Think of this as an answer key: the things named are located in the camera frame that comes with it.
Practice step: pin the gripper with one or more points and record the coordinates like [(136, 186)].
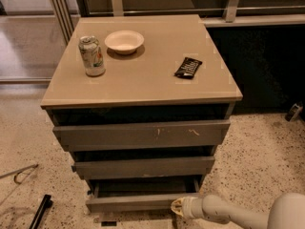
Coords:
[(190, 205)]

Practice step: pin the grey bottom drawer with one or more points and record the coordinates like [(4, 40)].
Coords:
[(141, 194)]

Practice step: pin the grey drawer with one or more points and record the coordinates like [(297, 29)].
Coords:
[(141, 194), (141, 135), (156, 167)]

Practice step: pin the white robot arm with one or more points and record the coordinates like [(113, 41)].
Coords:
[(287, 212)]

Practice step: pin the grey middle drawer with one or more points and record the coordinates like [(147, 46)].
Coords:
[(156, 167)]

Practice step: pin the grey top drawer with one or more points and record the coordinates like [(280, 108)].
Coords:
[(141, 135)]

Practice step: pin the grey drawer cabinet beige top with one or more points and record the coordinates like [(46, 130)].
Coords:
[(142, 87)]

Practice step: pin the black bar on floor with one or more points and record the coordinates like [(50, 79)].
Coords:
[(44, 205)]

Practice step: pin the black candy bar wrapper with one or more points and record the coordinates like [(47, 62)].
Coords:
[(188, 68)]

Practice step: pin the grey metal rod on floor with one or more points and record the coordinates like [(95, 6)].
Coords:
[(18, 171)]

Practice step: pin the small grey device on floor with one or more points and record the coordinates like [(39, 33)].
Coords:
[(294, 112)]

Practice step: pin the white bowl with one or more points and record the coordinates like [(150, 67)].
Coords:
[(124, 42)]

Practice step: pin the white green soda can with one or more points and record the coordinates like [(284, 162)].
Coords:
[(92, 56)]

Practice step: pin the metal frame post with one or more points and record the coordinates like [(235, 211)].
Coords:
[(62, 13)]

